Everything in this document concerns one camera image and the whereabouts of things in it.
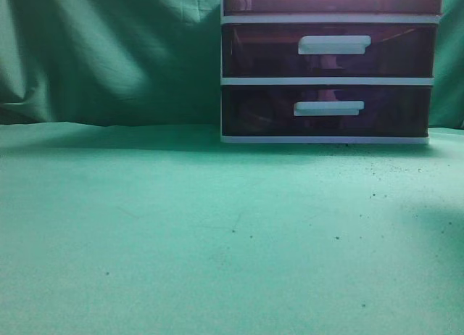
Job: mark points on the top purple translucent drawer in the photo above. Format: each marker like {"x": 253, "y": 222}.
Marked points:
{"x": 255, "y": 7}

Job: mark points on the middle purple translucent drawer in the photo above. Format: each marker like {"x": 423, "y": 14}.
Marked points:
{"x": 316, "y": 50}

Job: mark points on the green cloth backdrop and cover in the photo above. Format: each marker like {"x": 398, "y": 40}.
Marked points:
{"x": 122, "y": 212}

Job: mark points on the bottom purple translucent drawer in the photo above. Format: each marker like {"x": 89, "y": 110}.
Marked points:
{"x": 354, "y": 111}

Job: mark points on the purple translucent drawer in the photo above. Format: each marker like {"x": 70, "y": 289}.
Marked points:
{"x": 316, "y": 50}
{"x": 255, "y": 7}
{"x": 354, "y": 111}

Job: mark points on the white plastic drawer cabinet frame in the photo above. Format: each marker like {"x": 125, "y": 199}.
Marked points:
{"x": 324, "y": 81}

